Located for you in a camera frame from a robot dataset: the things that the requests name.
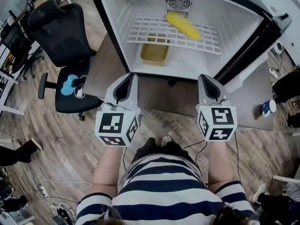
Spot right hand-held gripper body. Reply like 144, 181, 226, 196
195, 98, 238, 143

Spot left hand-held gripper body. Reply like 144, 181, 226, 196
95, 101, 142, 148

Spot yellow corn cob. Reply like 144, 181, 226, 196
165, 11, 202, 41

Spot white mini fridge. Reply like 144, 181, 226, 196
88, 0, 293, 93

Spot person's left forearm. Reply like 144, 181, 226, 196
90, 145, 125, 193

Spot person's right forearm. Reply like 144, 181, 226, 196
207, 141, 235, 185

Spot dark wooden table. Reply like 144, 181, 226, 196
82, 33, 275, 132

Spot black phone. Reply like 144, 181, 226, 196
71, 76, 88, 89

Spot yellow plastic tray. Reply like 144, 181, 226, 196
140, 33, 170, 67

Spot blue cloth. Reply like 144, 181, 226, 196
60, 74, 78, 96

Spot blue and white cup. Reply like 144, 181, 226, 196
261, 99, 278, 118

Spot black shorts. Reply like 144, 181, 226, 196
131, 137, 196, 166

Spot white round fan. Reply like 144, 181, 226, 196
273, 41, 285, 55

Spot black office chair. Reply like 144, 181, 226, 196
0, 23, 45, 80
28, 0, 104, 121

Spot navy white striped shirt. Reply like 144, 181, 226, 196
75, 155, 258, 225

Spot white power strip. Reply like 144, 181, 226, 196
38, 184, 50, 200

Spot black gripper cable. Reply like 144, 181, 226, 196
181, 139, 209, 173

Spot white plastic fridge shelf rack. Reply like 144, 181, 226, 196
126, 16, 224, 56

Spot white cable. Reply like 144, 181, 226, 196
43, 178, 93, 187

